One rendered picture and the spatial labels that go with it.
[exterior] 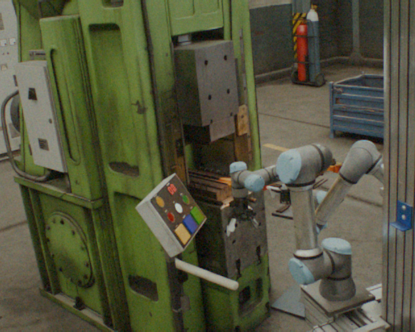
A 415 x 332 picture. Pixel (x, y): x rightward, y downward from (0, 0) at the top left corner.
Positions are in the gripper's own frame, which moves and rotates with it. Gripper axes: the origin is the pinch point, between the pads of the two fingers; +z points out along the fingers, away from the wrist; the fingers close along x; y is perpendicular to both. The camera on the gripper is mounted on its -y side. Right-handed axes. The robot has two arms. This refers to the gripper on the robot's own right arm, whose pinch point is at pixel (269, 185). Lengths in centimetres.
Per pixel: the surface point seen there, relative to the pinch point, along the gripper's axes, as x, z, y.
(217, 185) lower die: -5.9, 32.4, 2.6
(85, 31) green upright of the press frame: -41, 77, -90
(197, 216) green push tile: -44.8, 10.3, 1.2
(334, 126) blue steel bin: 376, 186, 85
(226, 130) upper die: 1.2, 26.1, -27.7
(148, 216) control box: -74, 11, -11
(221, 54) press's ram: 3, 25, -69
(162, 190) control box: -59, 15, -17
